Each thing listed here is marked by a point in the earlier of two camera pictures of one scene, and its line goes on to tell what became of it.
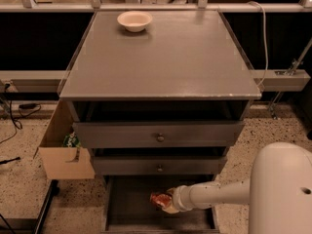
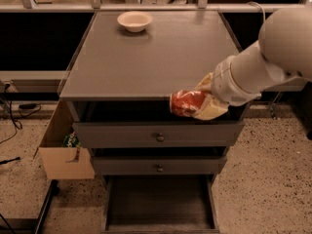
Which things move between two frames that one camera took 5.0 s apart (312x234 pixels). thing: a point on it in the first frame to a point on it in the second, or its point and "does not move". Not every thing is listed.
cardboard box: (63, 162) does not move
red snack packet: (163, 200) to (186, 102)
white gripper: (179, 198) to (227, 85)
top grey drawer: (162, 134) does not move
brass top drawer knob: (160, 137) does not move
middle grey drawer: (159, 165) does not move
